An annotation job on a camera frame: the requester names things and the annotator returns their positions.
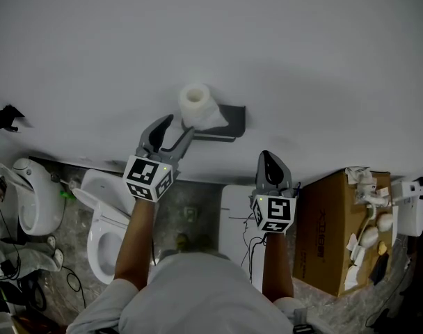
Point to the white urinal fixture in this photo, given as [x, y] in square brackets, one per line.
[41, 193]

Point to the large printed cardboard box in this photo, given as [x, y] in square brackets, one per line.
[323, 238]

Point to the dark grey wall paper holder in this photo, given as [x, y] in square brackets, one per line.
[236, 120]

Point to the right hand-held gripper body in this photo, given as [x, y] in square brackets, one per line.
[277, 211]

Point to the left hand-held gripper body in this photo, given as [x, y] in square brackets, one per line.
[142, 172]

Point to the white open-seat toilet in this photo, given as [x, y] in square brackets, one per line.
[96, 221]

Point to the person's left forearm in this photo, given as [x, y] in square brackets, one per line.
[135, 242]

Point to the white plastic pipe fitting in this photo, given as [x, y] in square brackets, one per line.
[368, 190]

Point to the white paper slip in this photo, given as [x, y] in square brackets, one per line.
[358, 256]
[352, 243]
[350, 277]

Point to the white round float ball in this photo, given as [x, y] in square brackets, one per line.
[384, 222]
[368, 237]

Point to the square floor drain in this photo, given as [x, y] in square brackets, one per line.
[190, 213]

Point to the white box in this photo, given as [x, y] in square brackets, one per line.
[236, 228]

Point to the crumpled white plastic bag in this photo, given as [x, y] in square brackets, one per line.
[354, 174]

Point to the person's right forearm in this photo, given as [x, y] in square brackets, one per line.
[275, 266]

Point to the black wall bracket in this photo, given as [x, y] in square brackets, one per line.
[8, 117]

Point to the person's yellowish shoe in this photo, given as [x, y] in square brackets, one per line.
[182, 242]

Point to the green plastic fitting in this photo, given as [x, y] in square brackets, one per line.
[67, 195]

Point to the white wall-mounted device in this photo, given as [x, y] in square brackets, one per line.
[411, 211]

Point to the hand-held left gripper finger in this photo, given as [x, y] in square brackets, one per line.
[156, 134]
[183, 144]

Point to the black pouch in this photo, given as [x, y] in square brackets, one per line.
[379, 269]

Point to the person's light grey shirt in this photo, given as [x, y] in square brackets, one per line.
[197, 291]

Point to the small yellow fitting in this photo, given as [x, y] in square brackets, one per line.
[382, 248]

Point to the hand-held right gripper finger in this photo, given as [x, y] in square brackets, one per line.
[263, 172]
[279, 172]

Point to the white toilet paper roll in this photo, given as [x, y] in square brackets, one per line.
[194, 110]

